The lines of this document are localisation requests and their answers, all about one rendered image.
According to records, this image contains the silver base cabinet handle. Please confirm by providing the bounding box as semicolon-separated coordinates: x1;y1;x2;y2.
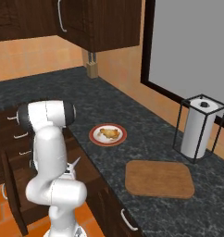
119;208;139;232

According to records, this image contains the dark wood drawer front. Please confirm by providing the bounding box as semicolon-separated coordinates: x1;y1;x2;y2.
0;106;25;128
0;140;36;187
0;122;34;148

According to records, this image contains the wooden knife block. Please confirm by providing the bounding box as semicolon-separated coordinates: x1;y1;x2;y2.
86;52;99;80

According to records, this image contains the dark wood cupboard door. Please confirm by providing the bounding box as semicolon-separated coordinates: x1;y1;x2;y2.
56;0;143;53
0;0;58;44

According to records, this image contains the brown cooked meat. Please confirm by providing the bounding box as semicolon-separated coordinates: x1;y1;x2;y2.
98;127;121;142

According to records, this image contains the wooden cutting board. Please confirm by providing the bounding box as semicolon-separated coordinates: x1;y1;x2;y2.
124;159;196;200

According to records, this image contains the dark wood base cabinet door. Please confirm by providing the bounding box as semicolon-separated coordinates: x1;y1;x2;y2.
85;172;146;237

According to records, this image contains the silver open drawer handle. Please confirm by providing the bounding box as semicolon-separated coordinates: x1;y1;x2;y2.
0;182;8;201

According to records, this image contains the curved silver cupboard handle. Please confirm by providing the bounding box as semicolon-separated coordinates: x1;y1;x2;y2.
56;0;68;33

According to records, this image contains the black framed window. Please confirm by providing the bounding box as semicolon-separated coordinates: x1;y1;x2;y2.
140;0;224;132

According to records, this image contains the black wire towel holder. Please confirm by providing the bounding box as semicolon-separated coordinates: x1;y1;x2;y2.
172;94;224;165

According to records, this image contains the dark wood open drawer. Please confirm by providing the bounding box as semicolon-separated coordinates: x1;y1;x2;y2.
0;127;103;237

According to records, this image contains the white paper towel roll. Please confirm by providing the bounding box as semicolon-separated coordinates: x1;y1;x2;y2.
180;97;219;160

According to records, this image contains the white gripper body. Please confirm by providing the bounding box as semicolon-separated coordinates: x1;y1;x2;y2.
65;168;78;181

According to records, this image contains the red rimmed white plate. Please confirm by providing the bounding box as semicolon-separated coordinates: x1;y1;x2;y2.
88;122;129;147

